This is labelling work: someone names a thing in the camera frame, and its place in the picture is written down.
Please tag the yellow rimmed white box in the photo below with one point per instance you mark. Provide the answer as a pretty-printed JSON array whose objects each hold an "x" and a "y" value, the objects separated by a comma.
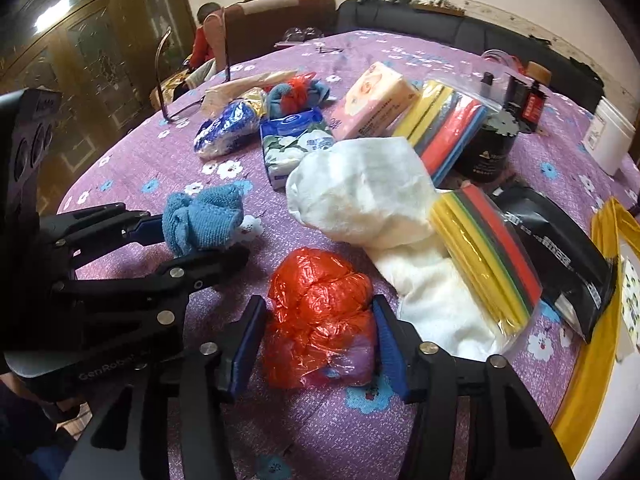
[{"x": 585, "y": 394}]

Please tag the white plastic jar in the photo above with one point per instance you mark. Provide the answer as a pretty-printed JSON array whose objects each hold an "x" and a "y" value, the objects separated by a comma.
[{"x": 608, "y": 137}]

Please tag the colourful sheets bag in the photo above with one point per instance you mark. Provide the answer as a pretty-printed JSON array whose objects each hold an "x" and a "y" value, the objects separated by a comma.
[
  {"x": 487, "y": 250},
  {"x": 440, "y": 124}
]

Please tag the purple floral tablecloth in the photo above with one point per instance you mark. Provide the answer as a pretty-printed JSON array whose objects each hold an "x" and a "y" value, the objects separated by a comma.
[{"x": 334, "y": 432}]

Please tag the black foil pouch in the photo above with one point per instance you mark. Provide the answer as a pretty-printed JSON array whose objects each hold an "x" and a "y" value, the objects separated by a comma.
[{"x": 578, "y": 282}]

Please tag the brown armchair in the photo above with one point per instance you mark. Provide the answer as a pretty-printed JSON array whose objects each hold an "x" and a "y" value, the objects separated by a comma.
[{"x": 251, "y": 29}]

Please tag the blue floral tissue pack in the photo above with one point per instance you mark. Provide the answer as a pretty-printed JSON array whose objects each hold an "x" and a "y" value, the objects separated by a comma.
[{"x": 286, "y": 141}]

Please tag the blue red knitted toy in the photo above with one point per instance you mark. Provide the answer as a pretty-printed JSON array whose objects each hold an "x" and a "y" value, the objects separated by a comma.
[{"x": 301, "y": 92}]

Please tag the pink tissue pack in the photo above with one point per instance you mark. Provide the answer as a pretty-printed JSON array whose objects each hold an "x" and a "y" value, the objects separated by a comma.
[{"x": 375, "y": 101}]

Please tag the colourful sheets bag far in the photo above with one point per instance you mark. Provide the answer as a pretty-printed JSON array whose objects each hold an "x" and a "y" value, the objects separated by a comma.
[{"x": 440, "y": 124}]

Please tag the white towel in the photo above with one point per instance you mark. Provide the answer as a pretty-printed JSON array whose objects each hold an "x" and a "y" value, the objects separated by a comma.
[{"x": 434, "y": 298}]

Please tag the white plastic bag bundle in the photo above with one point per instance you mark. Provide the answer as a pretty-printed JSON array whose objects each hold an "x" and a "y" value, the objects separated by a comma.
[{"x": 374, "y": 193}]

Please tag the blue white plastic bag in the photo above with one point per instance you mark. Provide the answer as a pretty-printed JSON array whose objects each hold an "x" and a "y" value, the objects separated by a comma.
[{"x": 233, "y": 127}]

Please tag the dark wooden display cabinet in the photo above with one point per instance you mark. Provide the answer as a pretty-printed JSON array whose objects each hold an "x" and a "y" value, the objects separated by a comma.
[{"x": 105, "y": 57}]

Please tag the black cylindrical can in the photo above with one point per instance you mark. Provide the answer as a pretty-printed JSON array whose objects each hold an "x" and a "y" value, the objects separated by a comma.
[{"x": 484, "y": 157}]

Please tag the red plastic bag bundle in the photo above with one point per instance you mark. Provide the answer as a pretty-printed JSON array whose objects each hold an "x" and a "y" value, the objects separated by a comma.
[{"x": 322, "y": 329}]

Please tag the colourful sheets bag near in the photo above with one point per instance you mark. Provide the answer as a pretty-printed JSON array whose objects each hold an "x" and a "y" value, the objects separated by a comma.
[{"x": 487, "y": 250}]

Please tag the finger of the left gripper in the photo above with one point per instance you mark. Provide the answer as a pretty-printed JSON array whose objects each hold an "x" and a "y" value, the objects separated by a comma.
[
  {"x": 173, "y": 279},
  {"x": 79, "y": 237}
]

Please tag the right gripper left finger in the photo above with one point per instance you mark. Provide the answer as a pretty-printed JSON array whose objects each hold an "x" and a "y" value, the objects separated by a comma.
[{"x": 213, "y": 376}]

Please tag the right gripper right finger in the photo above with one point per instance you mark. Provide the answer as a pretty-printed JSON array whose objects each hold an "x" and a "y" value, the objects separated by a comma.
[{"x": 509, "y": 436}]

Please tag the person in red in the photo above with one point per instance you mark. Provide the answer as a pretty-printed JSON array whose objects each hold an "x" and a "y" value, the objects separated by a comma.
[{"x": 202, "y": 51}]

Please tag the red black small device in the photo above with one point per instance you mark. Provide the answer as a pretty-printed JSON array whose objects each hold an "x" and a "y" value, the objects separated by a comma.
[{"x": 525, "y": 102}]

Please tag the blue knitted cloth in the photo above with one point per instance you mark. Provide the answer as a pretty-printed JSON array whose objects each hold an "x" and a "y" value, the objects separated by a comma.
[{"x": 207, "y": 220}]

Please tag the black leather sofa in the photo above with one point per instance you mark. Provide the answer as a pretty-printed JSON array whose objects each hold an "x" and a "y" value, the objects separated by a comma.
[{"x": 574, "y": 79}]

